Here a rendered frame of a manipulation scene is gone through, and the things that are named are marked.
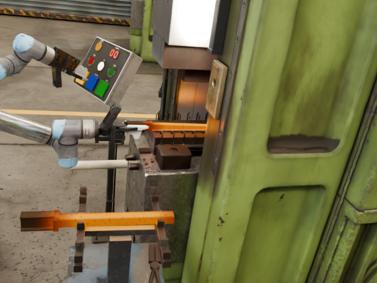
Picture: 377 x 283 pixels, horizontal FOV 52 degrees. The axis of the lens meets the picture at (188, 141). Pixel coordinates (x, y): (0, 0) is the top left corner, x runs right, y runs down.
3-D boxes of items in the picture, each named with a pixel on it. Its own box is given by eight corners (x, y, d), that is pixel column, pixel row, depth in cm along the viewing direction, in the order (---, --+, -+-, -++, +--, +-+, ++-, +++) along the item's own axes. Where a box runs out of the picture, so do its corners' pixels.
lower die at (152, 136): (153, 155, 154) (155, 135, 150) (144, 133, 171) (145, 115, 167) (248, 153, 167) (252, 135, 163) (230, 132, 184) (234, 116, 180)
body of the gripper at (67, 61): (82, 61, 172) (59, 49, 162) (73, 78, 172) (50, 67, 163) (74, 56, 177) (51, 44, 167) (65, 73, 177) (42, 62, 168)
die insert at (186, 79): (183, 82, 148) (185, 66, 145) (178, 76, 154) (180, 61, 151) (253, 84, 157) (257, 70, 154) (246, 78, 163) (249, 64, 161)
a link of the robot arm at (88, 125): (82, 116, 150) (83, 125, 144) (94, 116, 152) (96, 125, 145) (82, 133, 154) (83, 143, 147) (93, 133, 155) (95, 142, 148)
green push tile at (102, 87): (101, 98, 186) (108, 84, 186) (93, 92, 191) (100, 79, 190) (104, 99, 188) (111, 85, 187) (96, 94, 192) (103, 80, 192)
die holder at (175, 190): (136, 266, 159) (145, 174, 140) (124, 211, 191) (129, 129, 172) (258, 253, 176) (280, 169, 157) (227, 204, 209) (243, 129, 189)
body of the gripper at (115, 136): (123, 136, 159) (93, 136, 156) (124, 117, 156) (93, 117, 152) (125, 145, 153) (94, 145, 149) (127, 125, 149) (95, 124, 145)
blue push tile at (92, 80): (91, 91, 193) (98, 77, 192) (83, 86, 198) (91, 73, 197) (93, 92, 194) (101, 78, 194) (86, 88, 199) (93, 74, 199)
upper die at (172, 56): (162, 68, 139) (164, 41, 135) (151, 54, 156) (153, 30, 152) (265, 73, 152) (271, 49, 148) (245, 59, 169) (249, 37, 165)
